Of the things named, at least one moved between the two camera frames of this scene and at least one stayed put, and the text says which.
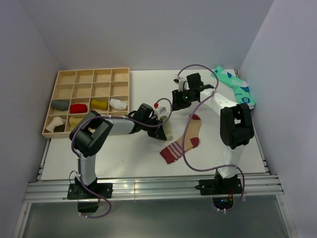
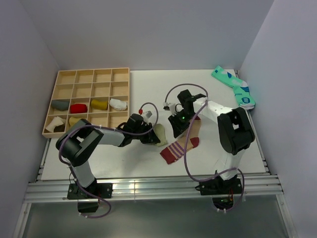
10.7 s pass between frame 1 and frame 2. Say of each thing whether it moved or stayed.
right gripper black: moved
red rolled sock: stayed
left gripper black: moved
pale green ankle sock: moved
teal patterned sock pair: stayed
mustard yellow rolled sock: stayed
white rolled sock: stayed
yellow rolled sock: stayed
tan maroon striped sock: stayed
